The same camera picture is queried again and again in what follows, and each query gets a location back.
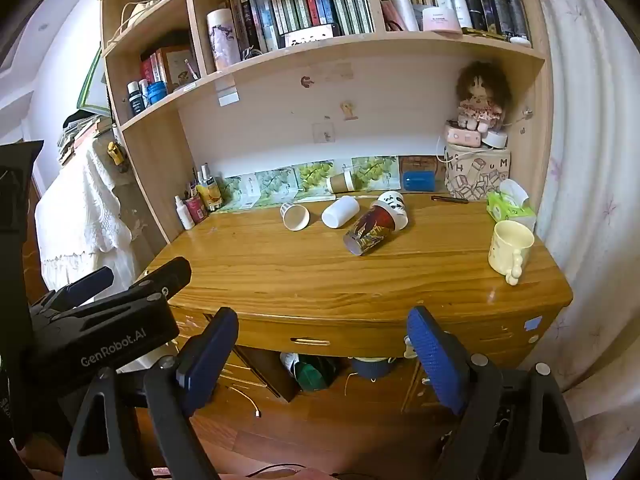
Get white plastic cup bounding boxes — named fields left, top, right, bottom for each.
left=321, top=195, right=361, bottom=229

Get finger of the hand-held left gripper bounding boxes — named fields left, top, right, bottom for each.
left=127, top=256, right=193, bottom=307
left=30, top=266, right=115, bottom=317

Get small white bottle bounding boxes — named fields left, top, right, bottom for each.
left=174, top=195, right=196, bottom=231

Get cream mug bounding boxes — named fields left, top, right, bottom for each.
left=488, top=219, right=536, bottom=286

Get red printed cup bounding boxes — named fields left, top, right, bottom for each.
left=342, top=206, right=401, bottom=257

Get row of cosmetic bottles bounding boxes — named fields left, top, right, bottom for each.
left=372, top=0, right=532, bottom=46

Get dark bottle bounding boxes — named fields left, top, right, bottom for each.
left=126, top=80, right=147, bottom=116

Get brown printed card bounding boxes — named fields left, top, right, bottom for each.
left=399, top=156, right=446, bottom=173

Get brown paper cup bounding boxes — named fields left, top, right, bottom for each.
left=326, top=170, right=357, bottom=195

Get wooden bookshelf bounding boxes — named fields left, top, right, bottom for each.
left=97, top=0, right=553, bottom=246

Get white cable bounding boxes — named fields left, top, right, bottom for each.
left=227, top=385, right=263, bottom=418

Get wooden desk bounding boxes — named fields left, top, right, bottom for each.
left=135, top=195, right=573, bottom=416

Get white floral flask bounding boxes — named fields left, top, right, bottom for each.
left=206, top=7, right=243, bottom=72

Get leaf print card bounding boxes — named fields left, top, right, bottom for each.
left=350, top=155, right=401, bottom=192
left=220, top=172, right=261, bottom=211
left=292, top=160, right=337, bottom=196
left=254, top=167, right=301, bottom=206

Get stack of papers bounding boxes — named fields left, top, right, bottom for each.
left=57, top=115, right=116, bottom=166

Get pink device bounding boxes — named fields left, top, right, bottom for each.
left=445, top=120, right=485, bottom=149

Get yellow bottle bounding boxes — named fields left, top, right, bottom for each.
left=197, top=175, right=223, bottom=212

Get white cup with black print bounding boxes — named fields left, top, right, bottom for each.
left=371, top=190, right=410, bottom=231

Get green and white bag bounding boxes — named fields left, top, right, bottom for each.
left=280, top=352, right=341, bottom=392

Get white printed box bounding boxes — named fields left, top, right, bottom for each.
left=279, top=24, right=337, bottom=50

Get white paper cup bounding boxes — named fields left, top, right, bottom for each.
left=279, top=201, right=311, bottom=232

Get green tissue box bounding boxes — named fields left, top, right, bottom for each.
left=486, top=178, right=538, bottom=231

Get red books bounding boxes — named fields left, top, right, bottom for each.
left=140, top=47, right=201, bottom=93

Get green framed picture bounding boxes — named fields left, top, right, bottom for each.
left=77, top=45, right=108, bottom=111

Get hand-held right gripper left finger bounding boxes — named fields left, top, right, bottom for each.
left=62, top=306, right=240, bottom=480

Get white floral curtain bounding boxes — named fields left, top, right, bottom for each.
left=520, top=0, right=640, bottom=396

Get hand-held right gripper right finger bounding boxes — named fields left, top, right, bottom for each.
left=406, top=306, right=587, bottom=480

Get row of grey books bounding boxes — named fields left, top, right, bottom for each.
left=227, top=0, right=376, bottom=53

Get white lace cloth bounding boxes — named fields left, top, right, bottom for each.
left=35, top=145, right=146, bottom=291

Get blue box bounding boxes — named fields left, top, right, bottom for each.
left=402, top=170, right=437, bottom=194

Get dark blue round item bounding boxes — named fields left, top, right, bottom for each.
left=350, top=356, right=392, bottom=379

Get curly-haired doll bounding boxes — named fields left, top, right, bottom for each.
left=455, top=60, right=512, bottom=134

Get patterned storage box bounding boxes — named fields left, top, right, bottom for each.
left=444, top=142, right=512, bottom=201

